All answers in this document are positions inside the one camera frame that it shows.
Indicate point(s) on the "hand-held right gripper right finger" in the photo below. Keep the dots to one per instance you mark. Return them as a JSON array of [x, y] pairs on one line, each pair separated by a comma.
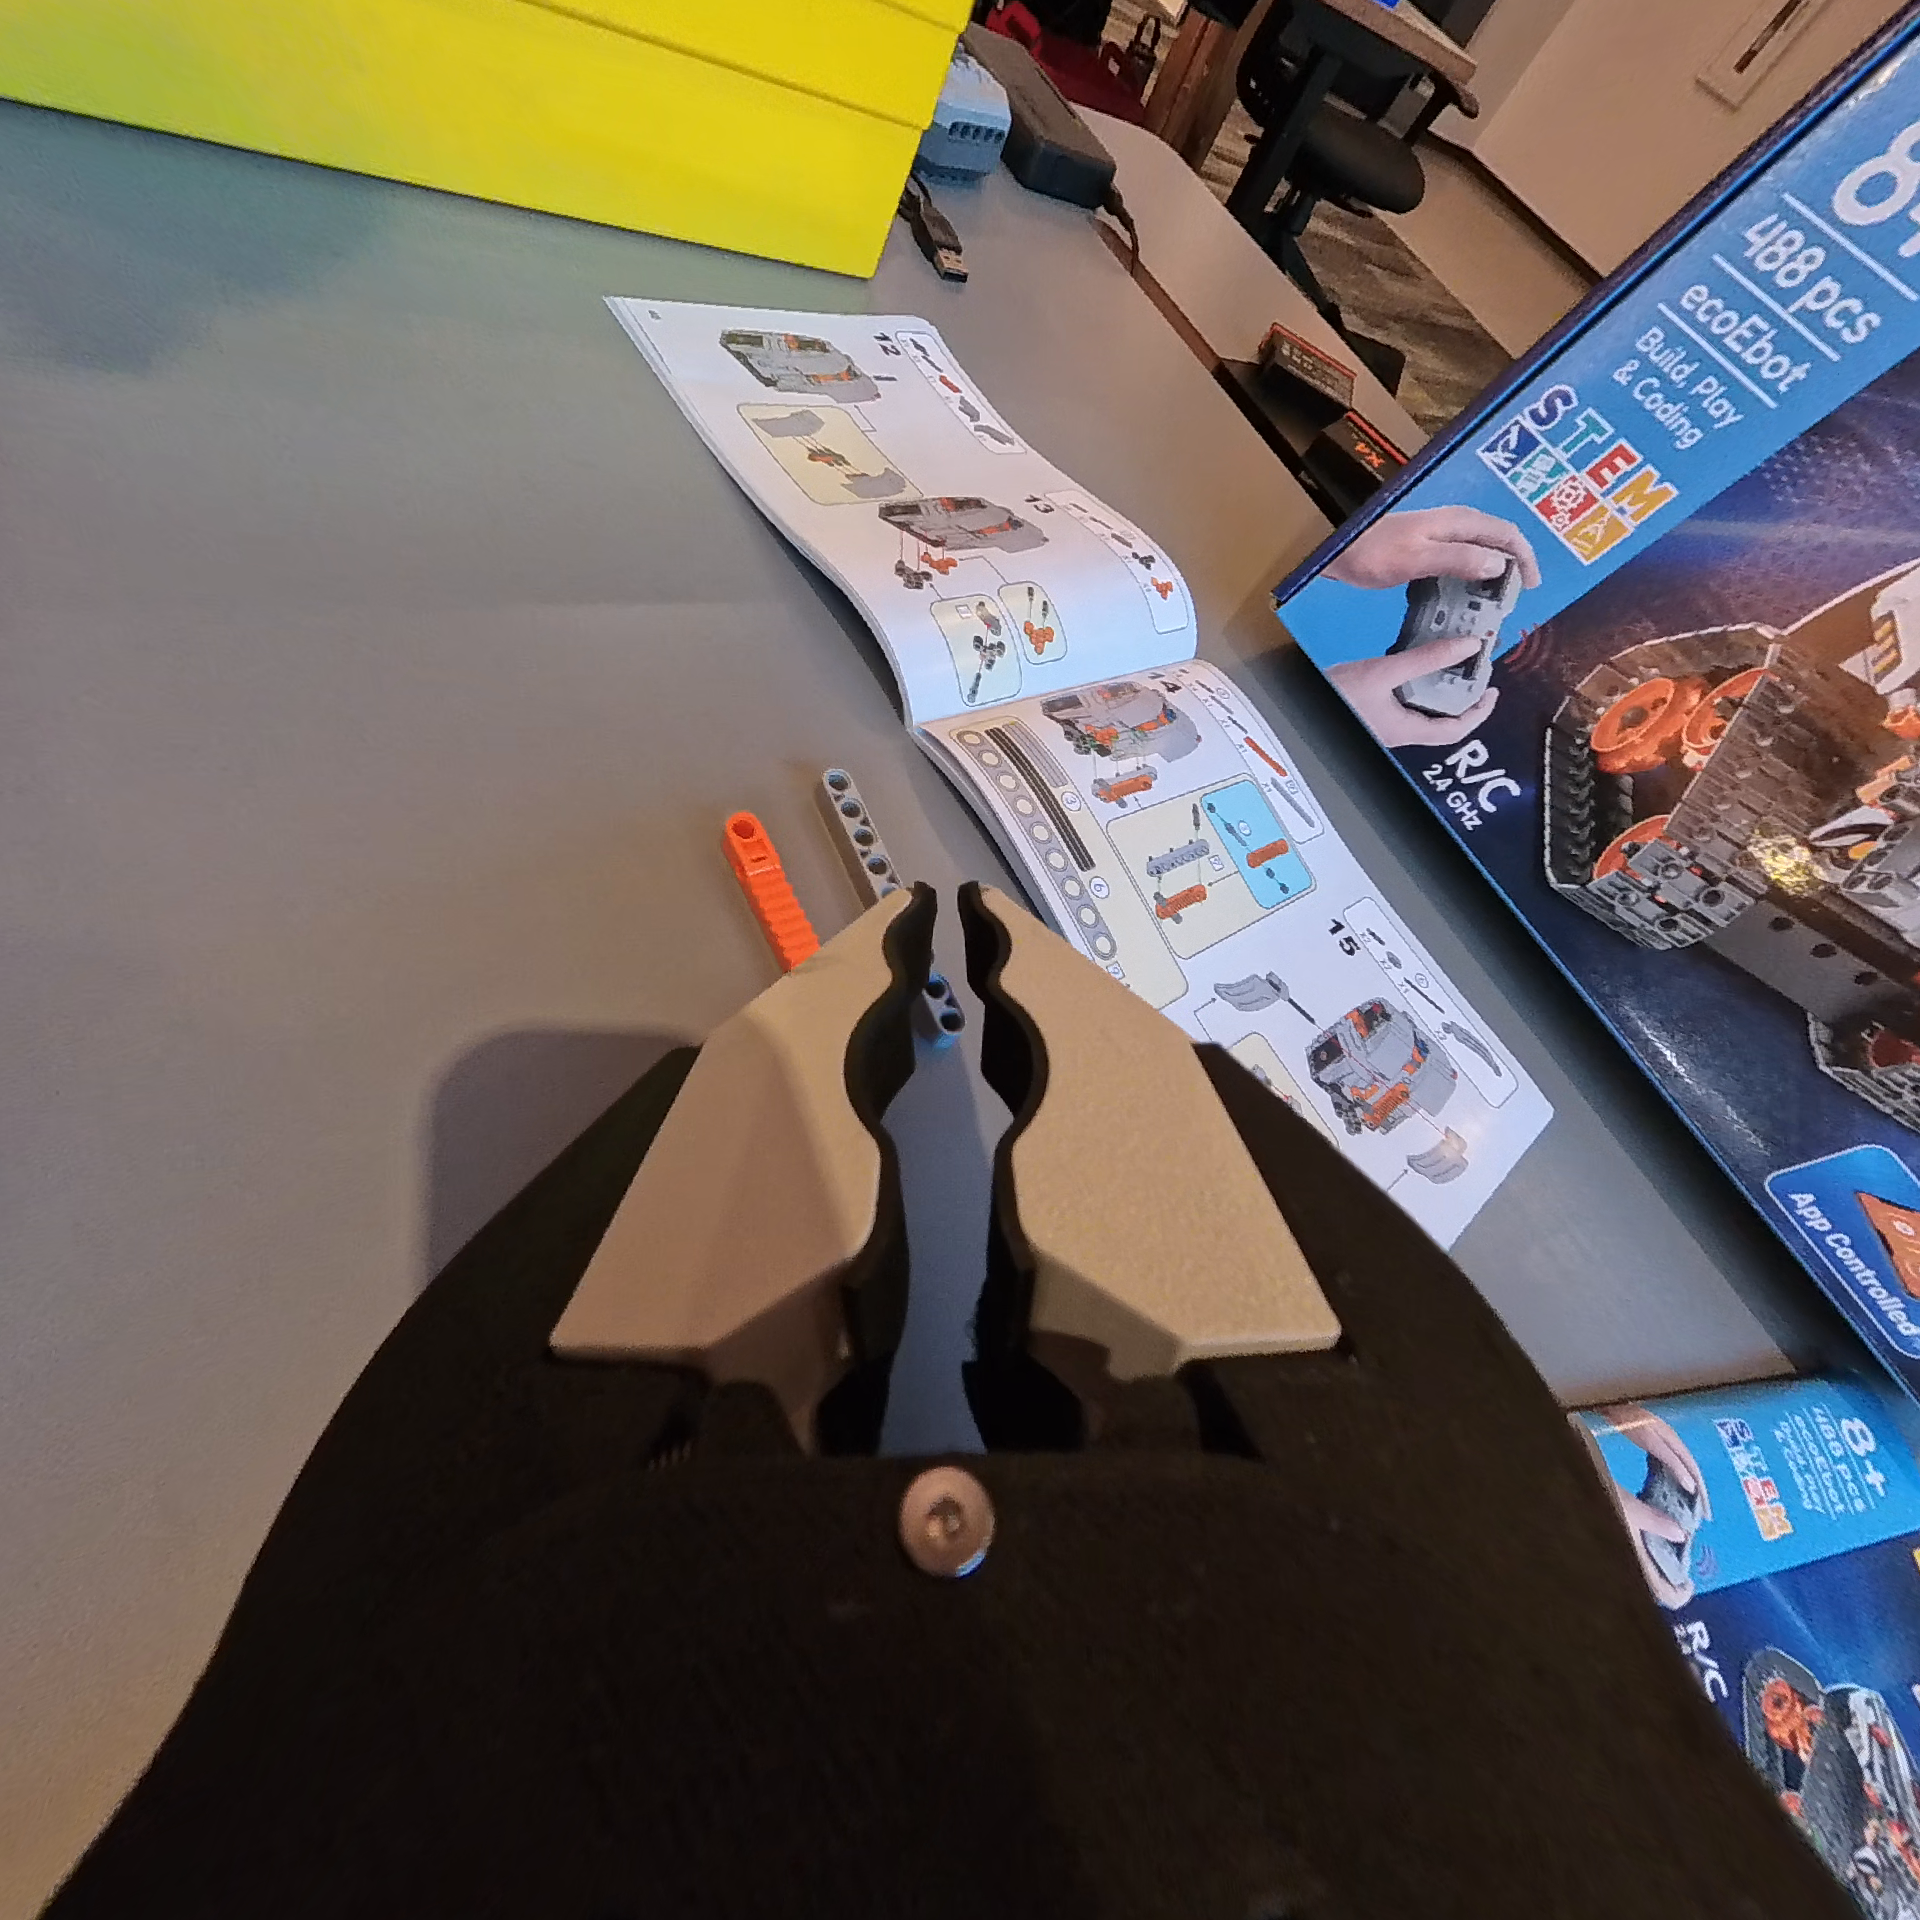
[[1171, 1200]]

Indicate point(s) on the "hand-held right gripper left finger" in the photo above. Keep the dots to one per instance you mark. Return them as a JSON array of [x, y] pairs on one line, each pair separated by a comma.
[[735, 1200]]

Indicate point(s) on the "small grey connector piece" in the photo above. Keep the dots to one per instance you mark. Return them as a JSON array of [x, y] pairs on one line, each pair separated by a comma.
[[941, 1006]]

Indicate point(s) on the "grey perforated beam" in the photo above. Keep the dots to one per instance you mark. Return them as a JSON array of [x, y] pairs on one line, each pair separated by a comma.
[[859, 835]]

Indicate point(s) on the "yellow plastic bin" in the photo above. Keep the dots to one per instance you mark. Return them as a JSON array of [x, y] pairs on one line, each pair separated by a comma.
[[454, 120]]

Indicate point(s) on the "grey desk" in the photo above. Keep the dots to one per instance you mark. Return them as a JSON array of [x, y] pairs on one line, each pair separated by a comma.
[[362, 659]]

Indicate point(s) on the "orange ridged building piece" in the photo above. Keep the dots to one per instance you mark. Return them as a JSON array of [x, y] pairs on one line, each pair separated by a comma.
[[771, 887]]

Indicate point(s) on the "open instruction manual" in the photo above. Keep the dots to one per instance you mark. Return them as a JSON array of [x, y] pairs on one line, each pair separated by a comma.
[[1019, 542]]

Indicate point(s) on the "blue instruction booklet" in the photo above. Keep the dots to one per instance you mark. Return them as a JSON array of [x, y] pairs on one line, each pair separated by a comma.
[[1772, 1564]]

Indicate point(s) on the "small black battery pack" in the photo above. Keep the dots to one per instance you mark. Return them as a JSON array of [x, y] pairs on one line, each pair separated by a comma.
[[1367, 438], [1305, 351]]

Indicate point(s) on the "blue robot kit box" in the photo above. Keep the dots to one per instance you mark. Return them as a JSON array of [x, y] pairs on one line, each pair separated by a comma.
[[1683, 455]]

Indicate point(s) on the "black office chair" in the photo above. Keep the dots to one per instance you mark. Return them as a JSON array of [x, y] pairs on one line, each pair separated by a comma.
[[1339, 149]]

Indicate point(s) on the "black rectangular power bank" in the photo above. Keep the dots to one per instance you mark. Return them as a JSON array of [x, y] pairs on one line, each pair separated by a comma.
[[1055, 135]]

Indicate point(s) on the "white remote controller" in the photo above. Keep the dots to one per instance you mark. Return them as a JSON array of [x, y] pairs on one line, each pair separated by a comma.
[[962, 120]]

